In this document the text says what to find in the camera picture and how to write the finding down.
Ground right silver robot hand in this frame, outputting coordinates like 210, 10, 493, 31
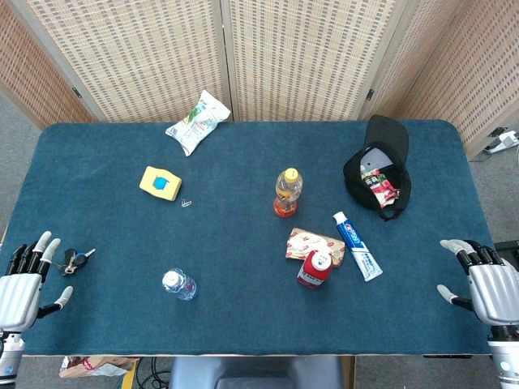
436, 238, 519, 327

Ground yellow sponge with blue centre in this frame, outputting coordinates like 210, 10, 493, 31
139, 165, 182, 202

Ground red white snack packet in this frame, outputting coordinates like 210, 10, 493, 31
359, 168, 401, 209

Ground red NFC juice bottle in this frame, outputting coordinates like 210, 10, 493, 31
296, 250, 334, 290

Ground bunch of keys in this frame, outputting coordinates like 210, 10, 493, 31
60, 247, 97, 277

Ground clear water bottle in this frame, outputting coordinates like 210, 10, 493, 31
161, 267, 199, 301

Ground white green snack bag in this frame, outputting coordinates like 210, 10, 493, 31
165, 89, 232, 157

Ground beige red snack packet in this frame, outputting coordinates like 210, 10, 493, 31
285, 227, 346, 268

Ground orange tea bottle yellow cap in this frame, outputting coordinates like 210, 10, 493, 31
272, 167, 304, 219

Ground blue white toothpaste tube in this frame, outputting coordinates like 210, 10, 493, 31
332, 211, 384, 283

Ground blue table mat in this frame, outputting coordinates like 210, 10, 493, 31
6, 120, 494, 357

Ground woven folding screen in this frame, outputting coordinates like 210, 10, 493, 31
0, 0, 519, 159

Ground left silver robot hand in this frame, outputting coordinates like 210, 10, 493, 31
0, 230, 75, 334

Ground black baseball cap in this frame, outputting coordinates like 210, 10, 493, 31
342, 114, 412, 222

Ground brown paper bag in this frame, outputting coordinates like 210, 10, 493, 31
58, 356, 141, 378

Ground black floor cables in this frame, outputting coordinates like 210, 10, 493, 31
135, 357, 174, 389

